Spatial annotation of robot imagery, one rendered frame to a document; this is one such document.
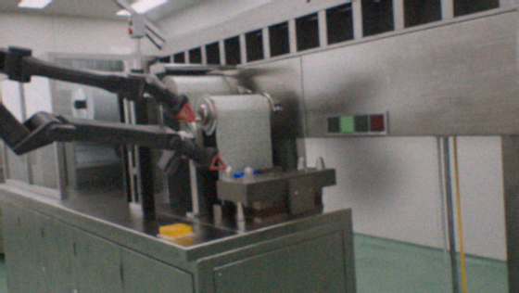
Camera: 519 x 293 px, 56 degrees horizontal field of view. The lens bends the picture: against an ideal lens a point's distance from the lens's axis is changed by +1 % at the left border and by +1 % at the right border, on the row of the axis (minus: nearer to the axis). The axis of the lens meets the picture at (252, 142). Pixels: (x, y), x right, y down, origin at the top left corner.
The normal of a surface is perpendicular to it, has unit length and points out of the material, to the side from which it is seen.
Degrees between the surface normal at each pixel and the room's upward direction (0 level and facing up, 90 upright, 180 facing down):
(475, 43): 90
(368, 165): 90
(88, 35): 90
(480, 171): 90
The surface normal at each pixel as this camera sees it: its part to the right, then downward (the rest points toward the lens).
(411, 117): -0.79, 0.08
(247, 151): 0.62, 0.00
